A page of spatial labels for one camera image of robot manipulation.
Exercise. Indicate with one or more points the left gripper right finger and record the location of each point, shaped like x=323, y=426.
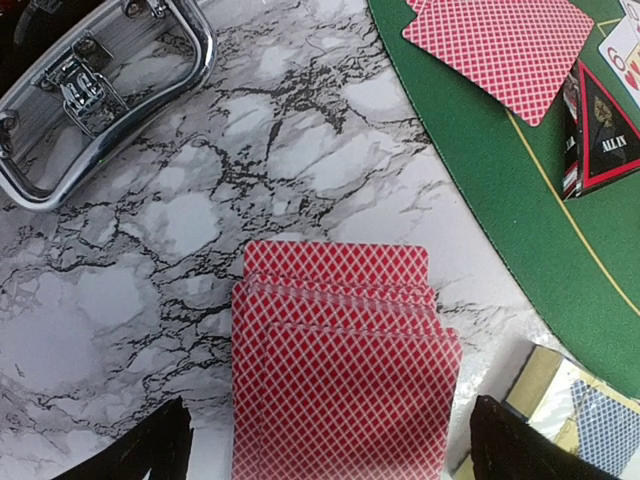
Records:
x=505, y=447

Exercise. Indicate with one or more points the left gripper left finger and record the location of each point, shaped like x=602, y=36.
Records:
x=159, y=447

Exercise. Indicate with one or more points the pink playing card deck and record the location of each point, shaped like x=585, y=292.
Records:
x=341, y=368

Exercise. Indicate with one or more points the triangular dealer button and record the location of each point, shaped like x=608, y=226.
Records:
x=601, y=141

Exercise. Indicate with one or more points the pink card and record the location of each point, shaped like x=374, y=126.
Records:
x=519, y=52
x=417, y=5

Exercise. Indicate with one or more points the face-up card one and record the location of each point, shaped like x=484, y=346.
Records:
x=620, y=50

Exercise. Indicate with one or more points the face-up card two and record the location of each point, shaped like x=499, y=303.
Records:
x=631, y=9

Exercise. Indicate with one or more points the blue gold card box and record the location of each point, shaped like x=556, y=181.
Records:
x=565, y=403

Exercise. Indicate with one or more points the green round poker mat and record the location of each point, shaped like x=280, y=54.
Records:
x=577, y=261

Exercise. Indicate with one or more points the aluminium poker chip case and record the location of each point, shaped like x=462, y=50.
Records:
x=56, y=59

